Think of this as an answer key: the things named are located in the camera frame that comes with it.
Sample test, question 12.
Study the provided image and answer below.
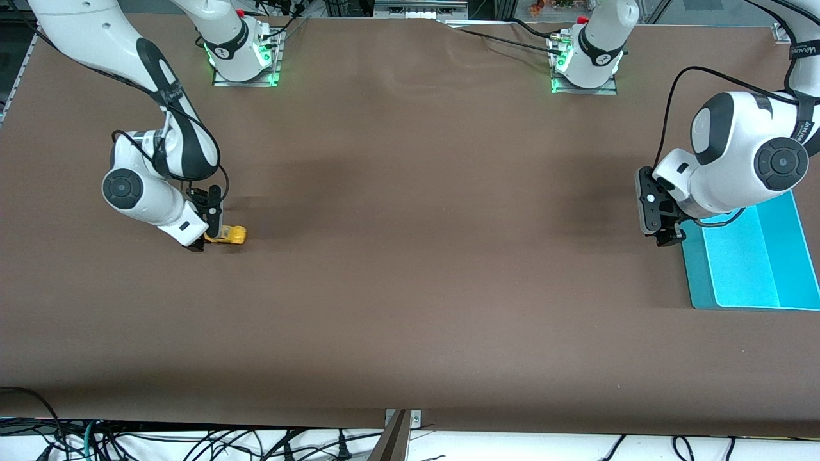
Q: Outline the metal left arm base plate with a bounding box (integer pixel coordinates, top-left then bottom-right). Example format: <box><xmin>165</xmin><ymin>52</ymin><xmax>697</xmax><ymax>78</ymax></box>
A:
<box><xmin>550</xmin><ymin>35</ymin><xmax>619</xmax><ymax>96</ymax></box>

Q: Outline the long black table cable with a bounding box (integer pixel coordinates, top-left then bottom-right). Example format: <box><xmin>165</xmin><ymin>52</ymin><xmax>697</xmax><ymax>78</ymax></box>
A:
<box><xmin>442</xmin><ymin>23</ymin><xmax>566</xmax><ymax>57</ymax></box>

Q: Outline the teal plastic bin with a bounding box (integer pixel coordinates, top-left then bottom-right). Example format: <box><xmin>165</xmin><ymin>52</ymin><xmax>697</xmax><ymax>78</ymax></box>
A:
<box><xmin>680</xmin><ymin>190</ymin><xmax>820</xmax><ymax>311</ymax></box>

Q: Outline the grey metal box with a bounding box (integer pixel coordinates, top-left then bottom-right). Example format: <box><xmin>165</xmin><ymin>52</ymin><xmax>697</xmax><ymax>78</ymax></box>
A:
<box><xmin>373</xmin><ymin>0</ymin><xmax>470</xmax><ymax>20</ymax></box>

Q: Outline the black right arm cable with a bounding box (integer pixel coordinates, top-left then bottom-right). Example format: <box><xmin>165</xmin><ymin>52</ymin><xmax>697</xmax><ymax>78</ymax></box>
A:
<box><xmin>111</xmin><ymin>77</ymin><xmax>231</xmax><ymax>213</ymax></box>

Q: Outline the dark wedge stand leg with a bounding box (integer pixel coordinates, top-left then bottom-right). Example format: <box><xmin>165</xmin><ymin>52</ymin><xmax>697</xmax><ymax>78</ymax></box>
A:
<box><xmin>367</xmin><ymin>410</ymin><xmax>411</xmax><ymax>461</ymax></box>

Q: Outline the yellow beetle toy car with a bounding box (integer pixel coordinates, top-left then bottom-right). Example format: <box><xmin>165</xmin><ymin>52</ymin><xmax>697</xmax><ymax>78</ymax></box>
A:
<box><xmin>204</xmin><ymin>225</ymin><xmax>248</xmax><ymax>246</ymax></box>

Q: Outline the short black table cable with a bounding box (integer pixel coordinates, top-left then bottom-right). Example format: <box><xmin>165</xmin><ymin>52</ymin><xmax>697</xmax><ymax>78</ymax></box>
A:
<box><xmin>509</xmin><ymin>17</ymin><xmax>559</xmax><ymax>40</ymax></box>

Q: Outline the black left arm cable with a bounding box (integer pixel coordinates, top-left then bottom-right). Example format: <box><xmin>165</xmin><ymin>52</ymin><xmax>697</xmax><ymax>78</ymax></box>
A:
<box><xmin>653</xmin><ymin>66</ymin><xmax>803</xmax><ymax>171</ymax></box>

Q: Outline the black looped floor cable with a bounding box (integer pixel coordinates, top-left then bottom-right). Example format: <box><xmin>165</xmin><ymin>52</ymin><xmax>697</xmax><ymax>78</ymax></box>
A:
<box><xmin>0</xmin><ymin>386</ymin><xmax>66</xmax><ymax>461</ymax></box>

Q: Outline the aluminium table edge rail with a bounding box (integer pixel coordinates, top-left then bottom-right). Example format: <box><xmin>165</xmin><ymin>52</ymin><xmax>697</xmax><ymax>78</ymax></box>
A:
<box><xmin>0</xmin><ymin>32</ymin><xmax>40</xmax><ymax>124</ymax></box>

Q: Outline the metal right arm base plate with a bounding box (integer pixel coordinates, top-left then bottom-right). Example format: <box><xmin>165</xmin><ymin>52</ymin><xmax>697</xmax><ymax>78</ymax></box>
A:
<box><xmin>212</xmin><ymin>31</ymin><xmax>283</xmax><ymax>88</ymax></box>

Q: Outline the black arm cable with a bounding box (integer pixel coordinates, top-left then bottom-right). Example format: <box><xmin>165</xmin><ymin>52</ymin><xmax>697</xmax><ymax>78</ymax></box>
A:
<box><xmin>653</xmin><ymin>66</ymin><xmax>803</xmax><ymax>171</ymax></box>
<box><xmin>111</xmin><ymin>77</ymin><xmax>231</xmax><ymax>213</ymax></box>

